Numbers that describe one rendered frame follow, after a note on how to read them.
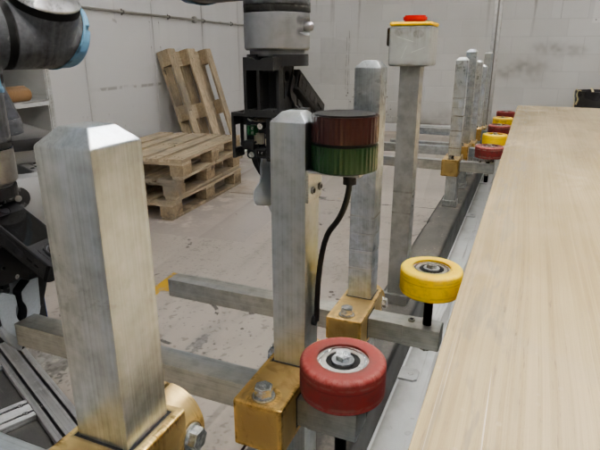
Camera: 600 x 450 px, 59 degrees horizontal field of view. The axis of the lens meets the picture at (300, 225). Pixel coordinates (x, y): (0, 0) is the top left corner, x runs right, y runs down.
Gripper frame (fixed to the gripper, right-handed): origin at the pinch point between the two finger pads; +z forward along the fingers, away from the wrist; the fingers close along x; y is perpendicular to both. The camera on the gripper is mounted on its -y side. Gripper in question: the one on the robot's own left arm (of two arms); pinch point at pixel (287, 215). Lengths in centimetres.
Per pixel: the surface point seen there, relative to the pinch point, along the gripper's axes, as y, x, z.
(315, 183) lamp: 15.1, 9.9, -8.6
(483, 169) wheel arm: -104, 17, 13
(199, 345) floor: -103, -88, 97
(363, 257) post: -8.1, 8.3, 7.6
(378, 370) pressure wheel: 19.8, 17.8, 6.5
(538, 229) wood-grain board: -30.1, 31.2, 7.2
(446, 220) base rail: -93, 9, 27
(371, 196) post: -8.1, 9.1, -1.4
